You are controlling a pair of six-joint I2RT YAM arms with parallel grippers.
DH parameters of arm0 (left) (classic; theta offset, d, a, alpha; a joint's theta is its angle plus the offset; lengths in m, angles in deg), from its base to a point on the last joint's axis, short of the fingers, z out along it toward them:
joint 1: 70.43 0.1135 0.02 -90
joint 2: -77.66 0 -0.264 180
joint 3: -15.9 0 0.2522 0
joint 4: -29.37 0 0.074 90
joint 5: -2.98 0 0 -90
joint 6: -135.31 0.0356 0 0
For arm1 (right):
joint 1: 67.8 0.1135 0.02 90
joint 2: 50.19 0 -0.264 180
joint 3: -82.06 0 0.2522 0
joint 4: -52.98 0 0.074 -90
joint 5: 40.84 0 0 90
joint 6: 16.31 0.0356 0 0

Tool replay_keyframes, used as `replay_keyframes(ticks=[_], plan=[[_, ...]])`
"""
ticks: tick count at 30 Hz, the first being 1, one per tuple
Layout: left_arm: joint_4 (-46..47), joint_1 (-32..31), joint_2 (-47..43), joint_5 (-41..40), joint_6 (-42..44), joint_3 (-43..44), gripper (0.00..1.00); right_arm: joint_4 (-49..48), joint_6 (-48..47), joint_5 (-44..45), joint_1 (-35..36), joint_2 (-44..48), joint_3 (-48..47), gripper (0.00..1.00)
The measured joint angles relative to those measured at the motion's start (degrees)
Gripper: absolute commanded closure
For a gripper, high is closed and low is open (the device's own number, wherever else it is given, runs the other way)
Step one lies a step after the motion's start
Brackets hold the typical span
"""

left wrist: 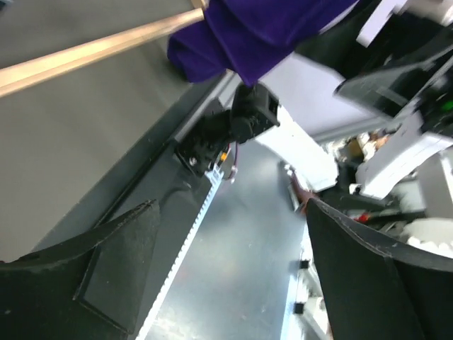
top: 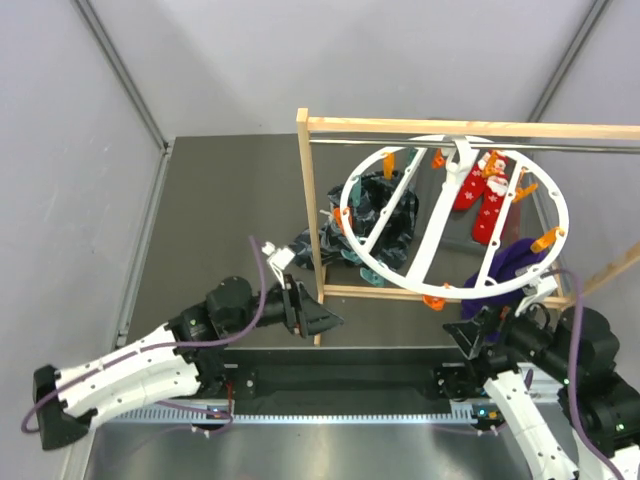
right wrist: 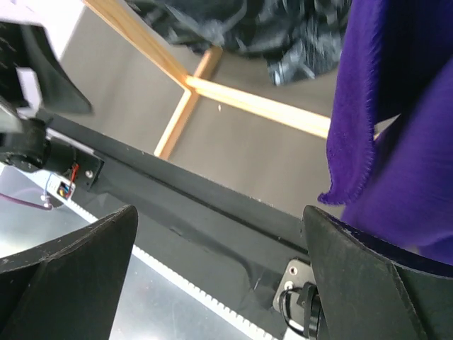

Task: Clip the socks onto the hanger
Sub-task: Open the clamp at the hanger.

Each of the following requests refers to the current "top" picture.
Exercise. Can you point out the dark patterned cloth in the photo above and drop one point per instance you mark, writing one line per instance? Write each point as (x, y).
(392, 246)

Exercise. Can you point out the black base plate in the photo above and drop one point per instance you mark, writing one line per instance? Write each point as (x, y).
(348, 380)

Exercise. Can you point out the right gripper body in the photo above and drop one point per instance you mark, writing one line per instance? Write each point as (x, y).
(492, 317)

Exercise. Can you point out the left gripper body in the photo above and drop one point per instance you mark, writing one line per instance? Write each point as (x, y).
(291, 306)

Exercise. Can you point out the clear plastic bin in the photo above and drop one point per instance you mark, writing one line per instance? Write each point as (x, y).
(458, 166)

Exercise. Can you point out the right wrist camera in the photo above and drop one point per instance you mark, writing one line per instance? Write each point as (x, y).
(537, 291)

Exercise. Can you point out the grey cable duct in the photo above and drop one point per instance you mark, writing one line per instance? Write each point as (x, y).
(458, 414)

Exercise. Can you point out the wooden rack frame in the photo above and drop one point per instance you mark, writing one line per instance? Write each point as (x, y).
(585, 275)

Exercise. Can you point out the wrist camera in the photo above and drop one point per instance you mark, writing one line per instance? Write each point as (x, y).
(537, 291)
(278, 259)

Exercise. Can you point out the purple sock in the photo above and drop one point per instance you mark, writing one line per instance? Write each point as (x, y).
(511, 262)

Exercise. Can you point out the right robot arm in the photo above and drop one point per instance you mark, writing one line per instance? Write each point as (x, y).
(578, 351)

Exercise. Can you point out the red santa sock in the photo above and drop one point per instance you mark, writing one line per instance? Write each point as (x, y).
(493, 172)

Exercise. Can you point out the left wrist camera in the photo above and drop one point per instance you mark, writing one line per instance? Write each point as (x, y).
(278, 259)

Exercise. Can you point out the red snowflake sock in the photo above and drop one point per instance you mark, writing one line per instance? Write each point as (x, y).
(472, 187)

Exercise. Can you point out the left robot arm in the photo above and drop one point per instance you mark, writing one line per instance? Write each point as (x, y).
(182, 358)

